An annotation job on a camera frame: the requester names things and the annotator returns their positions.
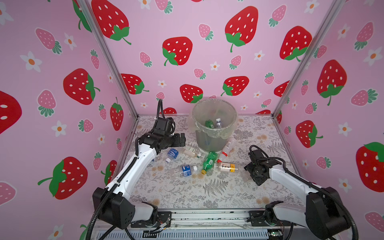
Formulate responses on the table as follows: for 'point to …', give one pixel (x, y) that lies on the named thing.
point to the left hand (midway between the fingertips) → (178, 138)
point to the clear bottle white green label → (193, 152)
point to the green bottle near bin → (208, 162)
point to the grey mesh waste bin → (214, 119)
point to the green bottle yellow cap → (209, 124)
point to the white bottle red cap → (227, 148)
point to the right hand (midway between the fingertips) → (248, 172)
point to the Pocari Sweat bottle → (172, 154)
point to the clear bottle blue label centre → (182, 171)
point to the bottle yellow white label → (226, 167)
